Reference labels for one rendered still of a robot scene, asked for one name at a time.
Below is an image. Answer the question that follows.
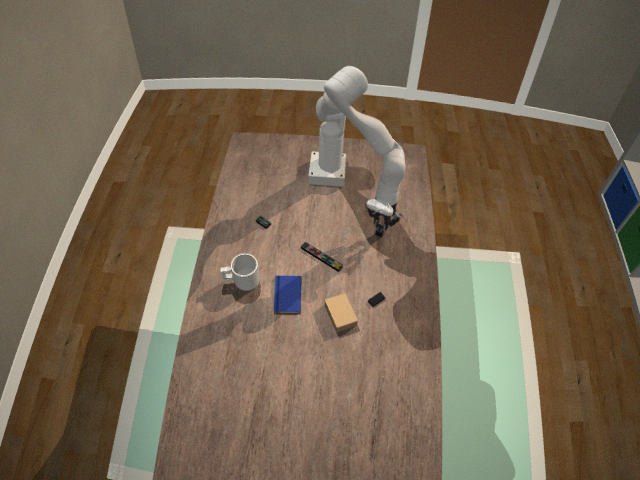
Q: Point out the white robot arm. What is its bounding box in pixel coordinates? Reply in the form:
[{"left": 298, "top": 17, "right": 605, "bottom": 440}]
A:
[{"left": 316, "top": 66, "right": 406, "bottom": 216}]

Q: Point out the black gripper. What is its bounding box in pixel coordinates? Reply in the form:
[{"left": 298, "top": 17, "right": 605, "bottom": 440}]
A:
[{"left": 366, "top": 202, "right": 402, "bottom": 231}]

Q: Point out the grey mug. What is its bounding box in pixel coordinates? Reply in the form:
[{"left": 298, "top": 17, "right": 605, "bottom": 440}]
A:
[{"left": 221, "top": 254, "right": 260, "bottom": 291}]

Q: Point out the blue notebook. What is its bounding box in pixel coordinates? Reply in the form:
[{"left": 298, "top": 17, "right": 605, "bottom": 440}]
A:
[{"left": 273, "top": 275, "right": 301, "bottom": 313}]

